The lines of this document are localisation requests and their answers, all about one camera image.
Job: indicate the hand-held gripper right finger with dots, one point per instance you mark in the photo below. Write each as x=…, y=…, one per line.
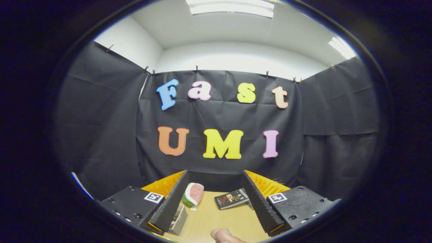
x=258, y=202

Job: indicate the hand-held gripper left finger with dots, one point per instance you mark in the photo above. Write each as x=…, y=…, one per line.
x=170, y=204

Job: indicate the grey fabric storage box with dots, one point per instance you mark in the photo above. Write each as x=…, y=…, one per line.
x=180, y=219

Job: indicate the black cover book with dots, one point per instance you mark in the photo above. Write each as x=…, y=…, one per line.
x=233, y=199

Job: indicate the watermelon slice plush toy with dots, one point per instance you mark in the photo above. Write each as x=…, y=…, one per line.
x=195, y=194

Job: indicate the ceiling light panel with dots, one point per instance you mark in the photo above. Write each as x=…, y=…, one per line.
x=342, y=47
x=231, y=7

